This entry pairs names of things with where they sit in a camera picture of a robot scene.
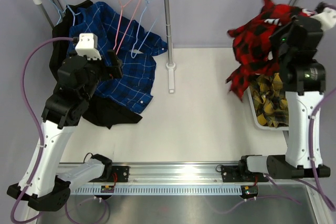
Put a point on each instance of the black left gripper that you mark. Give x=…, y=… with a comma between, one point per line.
x=113, y=71

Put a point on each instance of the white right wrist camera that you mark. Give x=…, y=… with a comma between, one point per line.
x=325, y=15

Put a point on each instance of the red black checked shirt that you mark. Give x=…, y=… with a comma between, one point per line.
x=251, y=44

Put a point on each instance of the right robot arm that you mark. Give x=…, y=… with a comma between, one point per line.
x=304, y=83

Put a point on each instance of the aluminium mounting rail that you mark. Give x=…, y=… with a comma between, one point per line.
x=171, y=173

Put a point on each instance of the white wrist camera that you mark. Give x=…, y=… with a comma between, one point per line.
x=325, y=15
x=87, y=46

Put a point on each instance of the white perforated basket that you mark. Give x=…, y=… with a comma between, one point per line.
x=257, y=124

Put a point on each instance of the blue hanger on rack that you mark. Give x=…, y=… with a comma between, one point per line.
x=74, y=15
x=59, y=11

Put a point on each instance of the yellow plaid shirt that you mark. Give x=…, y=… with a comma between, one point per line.
x=269, y=100

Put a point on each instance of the black garment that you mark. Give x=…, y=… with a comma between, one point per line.
x=102, y=111

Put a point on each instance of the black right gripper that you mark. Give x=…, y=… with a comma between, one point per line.
x=275, y=37

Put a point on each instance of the white slotted cable duct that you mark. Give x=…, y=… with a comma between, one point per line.
x=158, y=190

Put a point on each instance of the light blue wire hanger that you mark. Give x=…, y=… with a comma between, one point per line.
x=143, y=30

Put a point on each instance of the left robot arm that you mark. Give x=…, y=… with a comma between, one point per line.
x=42, y=187

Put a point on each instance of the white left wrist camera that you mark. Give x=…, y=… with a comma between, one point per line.
x=87, y=46

